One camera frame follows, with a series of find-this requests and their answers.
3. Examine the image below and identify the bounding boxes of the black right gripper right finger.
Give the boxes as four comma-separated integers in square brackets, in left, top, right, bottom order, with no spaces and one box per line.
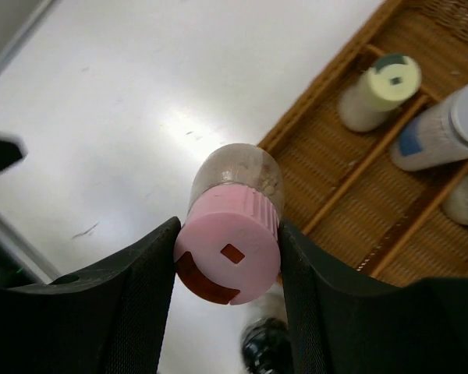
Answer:
[279,221,468,373]

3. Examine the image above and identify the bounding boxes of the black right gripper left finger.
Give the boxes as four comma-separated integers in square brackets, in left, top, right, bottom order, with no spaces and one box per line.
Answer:
[0,217,180,373]

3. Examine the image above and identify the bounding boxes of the pink-cap spice bottle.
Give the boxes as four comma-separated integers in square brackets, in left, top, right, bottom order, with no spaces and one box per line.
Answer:
[173,143,285,305]

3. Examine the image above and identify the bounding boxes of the silver-lid white shaker bottle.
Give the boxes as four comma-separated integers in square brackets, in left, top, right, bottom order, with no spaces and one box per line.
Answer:
[390,85,468,171]

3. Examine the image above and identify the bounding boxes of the yellow-cap spice bottle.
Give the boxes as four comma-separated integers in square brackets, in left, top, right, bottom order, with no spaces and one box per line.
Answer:
[338,53,422,132]

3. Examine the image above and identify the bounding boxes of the small black-cap pepper bottle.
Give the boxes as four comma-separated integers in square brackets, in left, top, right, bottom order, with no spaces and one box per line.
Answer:
[240,285,294,374]

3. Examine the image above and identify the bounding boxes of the brown wicker divided tray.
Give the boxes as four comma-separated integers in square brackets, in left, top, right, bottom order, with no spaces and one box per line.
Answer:
[261,1,468,286]

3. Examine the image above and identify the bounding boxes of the aluminium table edge rail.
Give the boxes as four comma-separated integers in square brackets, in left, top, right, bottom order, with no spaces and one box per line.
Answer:
[0,1,59,75]

